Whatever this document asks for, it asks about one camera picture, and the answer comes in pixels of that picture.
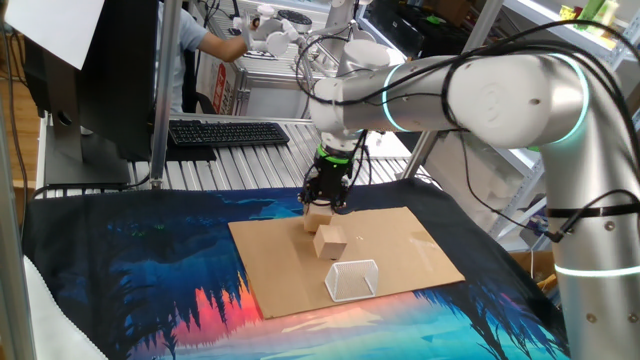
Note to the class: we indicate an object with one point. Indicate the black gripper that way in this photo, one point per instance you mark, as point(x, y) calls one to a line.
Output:
point(331, 180)

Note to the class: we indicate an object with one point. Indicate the light wooden cube block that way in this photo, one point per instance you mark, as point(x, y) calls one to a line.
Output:
point(317, 217)
point(330, 242)

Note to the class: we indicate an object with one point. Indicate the white handheld device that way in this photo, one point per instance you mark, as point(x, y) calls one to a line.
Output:
point(272, 37)

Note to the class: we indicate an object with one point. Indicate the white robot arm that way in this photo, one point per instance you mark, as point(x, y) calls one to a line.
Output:
point(340, 20)

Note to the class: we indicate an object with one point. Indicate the bare person forearm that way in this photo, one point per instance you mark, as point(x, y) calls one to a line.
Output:
point(225, 49)

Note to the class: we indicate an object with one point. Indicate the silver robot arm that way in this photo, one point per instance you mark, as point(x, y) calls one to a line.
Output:
point(500, 100)

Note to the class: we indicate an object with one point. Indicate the brown cardboard sheet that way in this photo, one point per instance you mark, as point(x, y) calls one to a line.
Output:
point(290, 270)

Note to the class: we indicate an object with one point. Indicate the white mesh toy goal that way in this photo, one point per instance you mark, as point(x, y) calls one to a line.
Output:
point(350, 282)

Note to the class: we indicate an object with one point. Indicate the clear tape strip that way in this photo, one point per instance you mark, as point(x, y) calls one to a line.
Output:
point(422, 245)

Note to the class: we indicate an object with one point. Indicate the silver equipment case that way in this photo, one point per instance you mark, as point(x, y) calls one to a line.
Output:
point(270, 100)

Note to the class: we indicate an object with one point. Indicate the black keyboard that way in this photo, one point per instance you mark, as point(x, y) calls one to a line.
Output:
point(225, 134)

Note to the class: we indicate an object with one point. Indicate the red white sign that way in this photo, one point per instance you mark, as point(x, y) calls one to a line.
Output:
point(220, 90)

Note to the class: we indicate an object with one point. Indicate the white packing foam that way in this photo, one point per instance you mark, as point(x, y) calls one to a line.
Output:
point(480, 185)

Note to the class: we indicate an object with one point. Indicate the round black device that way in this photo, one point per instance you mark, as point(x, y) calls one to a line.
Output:
point(300, 19)

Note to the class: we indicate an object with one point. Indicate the person in blue shirt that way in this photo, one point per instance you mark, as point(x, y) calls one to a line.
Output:
point(185, 60)

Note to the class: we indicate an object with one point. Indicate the forest sunset printed cloth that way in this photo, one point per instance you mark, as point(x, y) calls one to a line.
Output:
point(125, 250)

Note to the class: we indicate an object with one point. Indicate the brown cardboard box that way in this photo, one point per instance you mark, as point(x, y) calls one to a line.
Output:
point(530, 265)

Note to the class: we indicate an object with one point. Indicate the black computer monitor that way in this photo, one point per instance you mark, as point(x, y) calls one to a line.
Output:
point(120, 75)

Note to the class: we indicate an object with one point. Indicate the white metal shelf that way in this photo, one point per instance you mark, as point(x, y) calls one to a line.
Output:
point(540, 17)

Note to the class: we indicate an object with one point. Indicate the white paper sheet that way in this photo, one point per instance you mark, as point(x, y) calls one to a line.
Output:
point(55, 25)

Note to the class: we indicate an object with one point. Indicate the green bottle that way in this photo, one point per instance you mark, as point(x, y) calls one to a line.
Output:
point(590, 10)

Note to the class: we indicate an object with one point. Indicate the aluminium frame post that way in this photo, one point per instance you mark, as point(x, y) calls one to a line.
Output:
point(12, 275)
point(165, 75)

